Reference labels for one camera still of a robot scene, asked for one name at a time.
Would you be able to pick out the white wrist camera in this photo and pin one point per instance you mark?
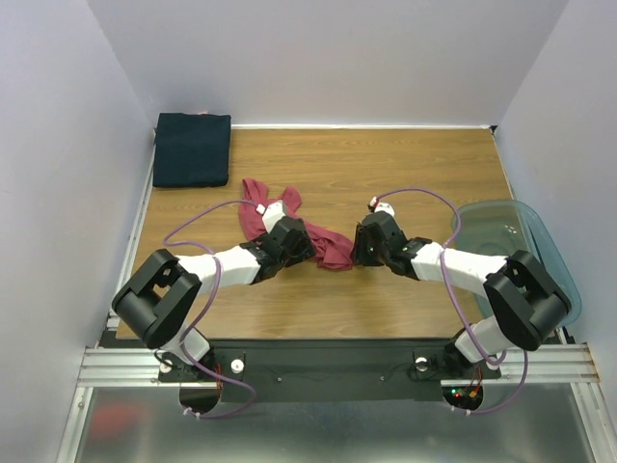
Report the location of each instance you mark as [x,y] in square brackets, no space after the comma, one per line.
[271,214]
[377,205]

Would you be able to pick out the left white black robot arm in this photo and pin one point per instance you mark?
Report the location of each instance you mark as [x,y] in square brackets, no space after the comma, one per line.
[155,301]

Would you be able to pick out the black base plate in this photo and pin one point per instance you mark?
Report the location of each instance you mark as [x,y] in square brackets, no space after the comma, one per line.
[279,371]

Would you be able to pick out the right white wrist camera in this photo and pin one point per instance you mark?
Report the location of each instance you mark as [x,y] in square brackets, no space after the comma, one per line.
[377,205]

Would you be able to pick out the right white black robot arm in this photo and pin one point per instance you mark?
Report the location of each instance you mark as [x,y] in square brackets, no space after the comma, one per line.
[527,304]

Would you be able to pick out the red tank top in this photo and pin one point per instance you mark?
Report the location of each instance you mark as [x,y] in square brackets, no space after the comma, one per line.
[333,249]

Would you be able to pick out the clear teal plastic bin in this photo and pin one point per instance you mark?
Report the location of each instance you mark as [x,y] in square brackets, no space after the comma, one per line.
[503,227]

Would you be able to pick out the folded navy tank top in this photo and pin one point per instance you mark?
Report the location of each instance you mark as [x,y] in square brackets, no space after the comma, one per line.
[191,150]

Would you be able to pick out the aluminium frame rail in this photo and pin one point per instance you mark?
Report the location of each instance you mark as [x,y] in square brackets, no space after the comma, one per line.
[546,406]

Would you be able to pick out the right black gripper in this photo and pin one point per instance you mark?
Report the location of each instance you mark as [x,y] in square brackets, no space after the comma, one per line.
[364,244]

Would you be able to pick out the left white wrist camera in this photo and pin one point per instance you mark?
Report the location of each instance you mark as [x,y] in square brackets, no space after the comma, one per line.
[271,214]

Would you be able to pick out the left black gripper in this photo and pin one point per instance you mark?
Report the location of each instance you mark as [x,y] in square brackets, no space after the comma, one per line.
[305,250]

